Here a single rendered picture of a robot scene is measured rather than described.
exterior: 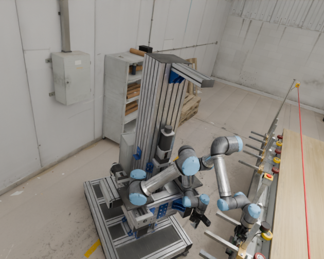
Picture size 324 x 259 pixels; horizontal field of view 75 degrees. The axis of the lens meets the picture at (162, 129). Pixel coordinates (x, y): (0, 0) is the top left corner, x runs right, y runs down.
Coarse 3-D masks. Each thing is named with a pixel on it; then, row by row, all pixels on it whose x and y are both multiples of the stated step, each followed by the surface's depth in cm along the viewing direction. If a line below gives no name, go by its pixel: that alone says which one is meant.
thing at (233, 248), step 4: (204, 232) 169; (208, 232) 168; (208, 236) 168; (212, 236) 166; (216, 236) 166; (216, 240) 166; (220, 240) 164; (224, 240) 164; (224, 244) 163; (228, 244) 162; (228, 248) 162; (232, 248) 160; (236, 248) 160; (236, 252) 160; (252, 256) 157
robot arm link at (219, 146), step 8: (216, 144) 144; (224, 144) 143; (216, 152) 142; (224, 152) 144; (216, 160) 142; (224, 160) 143; (216, 168) 142; (224, 168) 140; (216, 176) 142; (224, 176) 138; (224, 184) 137; (224, 192) 136; (224, 200) 134; (232, 200) 136; (224, 208) 133; (232, 208) 135
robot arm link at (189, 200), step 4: (188, 192) 160; (192, 192) 162; (184, 196) 157; (188, 196) 157; (192, 196) 158; (184, 200) 154; (188, 200) 154; (192, 200) 154; (196, 200) 155; (184, 204) 154; (188, 204) 153; (192, 204) 154; (196, 204) 154
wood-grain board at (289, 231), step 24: (288, 144) 310; (312, 144) 323; (288, 168) 257; (312, 168) 266; (288, 192) 219; (312, 192) 226; (288, 216) 191; (312, 216) 196; (288, 240) 169; (312, 240) 173
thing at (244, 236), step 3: (240, 225) 144; (243, 225) 137; (237, 228) 144; (240, 228) 142; (243, 228) 136; (246, 228) 137; (249, 228) 136; (237, 231) 140; (240, 231) 138; (243, 231) 137; (246, 231) 135; (237, 234) 142; (240, 234) 139; (243, 234) 139; (246, 234) 139; (240, 237) 141; (243, 237) 138; (246, 237) 137
